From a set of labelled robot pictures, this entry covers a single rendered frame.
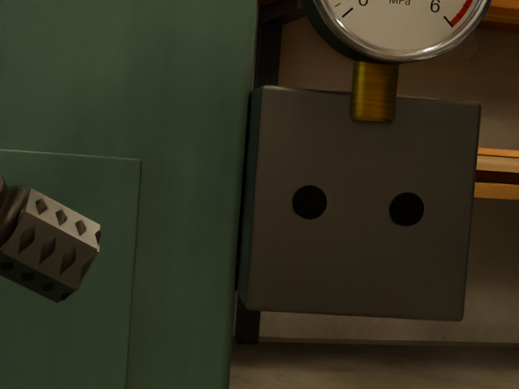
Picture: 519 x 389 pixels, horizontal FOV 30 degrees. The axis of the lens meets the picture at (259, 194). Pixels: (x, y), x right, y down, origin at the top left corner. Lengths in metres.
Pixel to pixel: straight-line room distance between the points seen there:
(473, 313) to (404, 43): 2.91
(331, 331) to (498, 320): 0.57
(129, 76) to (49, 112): 0.03
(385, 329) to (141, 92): 2.76
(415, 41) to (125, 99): 0.12
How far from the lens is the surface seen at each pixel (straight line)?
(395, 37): 0.32
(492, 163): 2.64
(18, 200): 0.28
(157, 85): 0.37
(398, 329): 3.12
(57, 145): 0.37
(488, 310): 3.24
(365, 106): 0.34
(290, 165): 0.34
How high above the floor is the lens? 0.60
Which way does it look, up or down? 3 degrees down
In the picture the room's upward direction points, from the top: 4 degrees clockwise
